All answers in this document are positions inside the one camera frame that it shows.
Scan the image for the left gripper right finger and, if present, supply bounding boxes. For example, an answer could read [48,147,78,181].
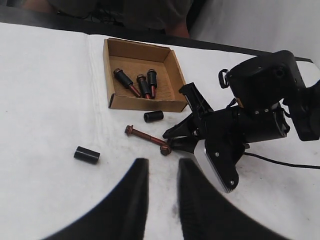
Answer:
[176,158,283,240]

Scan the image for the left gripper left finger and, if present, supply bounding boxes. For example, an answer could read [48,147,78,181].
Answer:
[41,157,150,240]

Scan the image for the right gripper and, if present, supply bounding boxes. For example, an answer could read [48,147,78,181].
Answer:
[162,82,291,173]

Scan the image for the open cardboard box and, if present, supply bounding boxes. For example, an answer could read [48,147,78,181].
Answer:
[102,37,188,113]

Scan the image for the black cylindrical sleeve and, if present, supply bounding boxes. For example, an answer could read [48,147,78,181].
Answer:
[73,146,101,166]
[143,110,164,124]

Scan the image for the copper flanged bolt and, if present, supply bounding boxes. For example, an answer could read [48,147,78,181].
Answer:
[159,139,176,157]
[124,124,168,148]

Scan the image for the bolt in black sleeve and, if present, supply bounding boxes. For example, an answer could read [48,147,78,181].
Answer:
[136,74,152,100]
[113,67,141,97]
[146,68,158,99]

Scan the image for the person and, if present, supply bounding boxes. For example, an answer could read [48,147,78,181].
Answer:
[47,0,195,39]

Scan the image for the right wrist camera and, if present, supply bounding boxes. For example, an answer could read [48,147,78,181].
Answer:
[193,142,240,194]

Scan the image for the black looped cable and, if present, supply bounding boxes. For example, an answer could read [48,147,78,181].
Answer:
[218,68,231,89]

